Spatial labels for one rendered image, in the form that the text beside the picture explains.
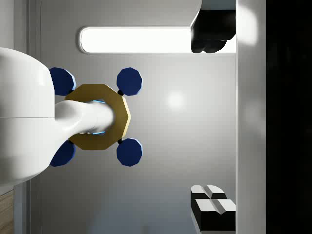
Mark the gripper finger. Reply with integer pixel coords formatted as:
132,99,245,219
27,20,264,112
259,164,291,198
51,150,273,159
190,184,236,232
190,8,236,54

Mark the drone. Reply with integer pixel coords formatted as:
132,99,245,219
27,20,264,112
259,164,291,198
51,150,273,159
49,67,143,168

